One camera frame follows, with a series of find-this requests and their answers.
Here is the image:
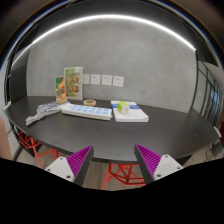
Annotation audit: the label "acrylic menu stand food pictures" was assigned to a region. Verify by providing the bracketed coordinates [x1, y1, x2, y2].
[63, 65, 85, 101]

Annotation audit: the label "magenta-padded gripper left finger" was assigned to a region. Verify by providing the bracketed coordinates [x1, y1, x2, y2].
[43, 144, 95, 187]

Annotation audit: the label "glass partition dark frame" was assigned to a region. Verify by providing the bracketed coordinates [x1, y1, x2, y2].
[191, 59, 224, 128]

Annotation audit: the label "curved ceiling light strip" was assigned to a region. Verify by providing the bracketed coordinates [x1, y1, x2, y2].
[12, 13, 197, 65]

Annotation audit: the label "white and blue booklet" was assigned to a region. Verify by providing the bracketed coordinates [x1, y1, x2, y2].
[110, 99, 150, 124]

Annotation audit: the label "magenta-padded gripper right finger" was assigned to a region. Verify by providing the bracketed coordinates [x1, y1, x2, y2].
[133, 143, 185, 185]

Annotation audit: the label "blank white wall plate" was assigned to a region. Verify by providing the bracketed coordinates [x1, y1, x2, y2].
[82, 73, 91, 85]

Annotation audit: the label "beige tape roll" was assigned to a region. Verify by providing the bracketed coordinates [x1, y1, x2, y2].
[82, 98, 98, 108]

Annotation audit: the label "white power strip cable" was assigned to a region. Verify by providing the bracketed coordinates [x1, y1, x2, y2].
[24, 106, 63, 127]

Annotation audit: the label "white wall socket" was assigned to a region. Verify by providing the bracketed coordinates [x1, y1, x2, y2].
[101, 74, 113, 87]
[112, 75, 125, 88]
[90, 73, 102, 86]

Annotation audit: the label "white power strip blue sockets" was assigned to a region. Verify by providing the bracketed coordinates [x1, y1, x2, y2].
[60, 103, 113, 122]

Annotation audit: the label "small green sign wooden base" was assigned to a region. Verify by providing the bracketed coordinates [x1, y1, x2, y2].
[54, 75, 69, 105]

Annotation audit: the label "red wire-frame chair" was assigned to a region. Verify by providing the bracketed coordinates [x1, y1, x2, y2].
[16, 130, 63, 170]
[99, 162, 146, 191]

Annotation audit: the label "white and green charger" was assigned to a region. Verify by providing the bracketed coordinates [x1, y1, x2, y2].
[116, 100, 131, 115]

